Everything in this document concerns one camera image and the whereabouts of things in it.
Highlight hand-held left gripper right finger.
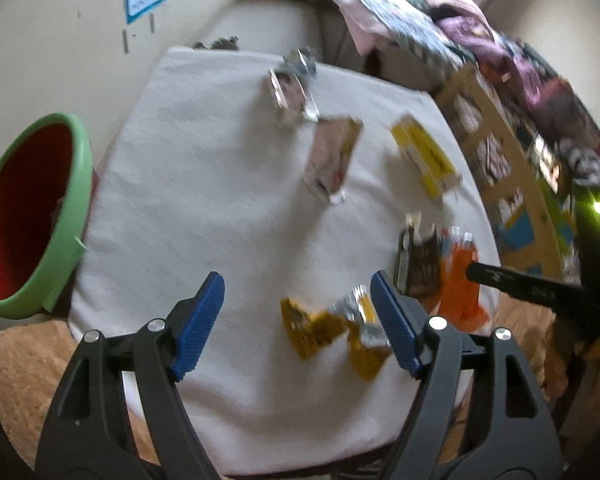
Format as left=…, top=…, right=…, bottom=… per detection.
left=370, top=270, right=566, bottom=480

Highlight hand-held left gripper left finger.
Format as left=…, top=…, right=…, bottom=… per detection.
left=34, top=271, right=226, bottom=480

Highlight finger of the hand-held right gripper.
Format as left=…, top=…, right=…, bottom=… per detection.
left=466, top=260, right=588, bottom=322

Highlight orange snack packet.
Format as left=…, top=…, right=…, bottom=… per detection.
left=430, top=227, right=491, bottom=331

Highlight yellow foil snack wrapper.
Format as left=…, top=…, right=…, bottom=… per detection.
left=280, top=285, right=393, bottom=381

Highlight yellow medicine box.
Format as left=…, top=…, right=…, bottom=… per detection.
left=390, top=114, right=463, bottom=200

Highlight pink paper carton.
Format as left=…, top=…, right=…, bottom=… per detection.
left=302, top=116, right=365, bottom=206

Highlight green bin with red inside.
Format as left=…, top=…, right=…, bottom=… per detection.
left=0, top=112, right=95, bottom=321

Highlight dark brown small box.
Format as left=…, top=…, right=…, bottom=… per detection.
left=395, top=215, right=443, bottom=298

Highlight white towel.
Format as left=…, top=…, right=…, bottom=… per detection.
left=67, top=45, right=501, bottom=476

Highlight purple quilt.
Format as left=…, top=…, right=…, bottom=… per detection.
left=440, top=5, right=546, bottom=106

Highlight crumpled blue silver wrapper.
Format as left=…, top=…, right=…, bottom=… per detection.
left=282, top=48, right=318, bottom=81

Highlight wooden bed rail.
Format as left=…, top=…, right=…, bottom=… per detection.
left=432, top=62, right=581, bottom=281

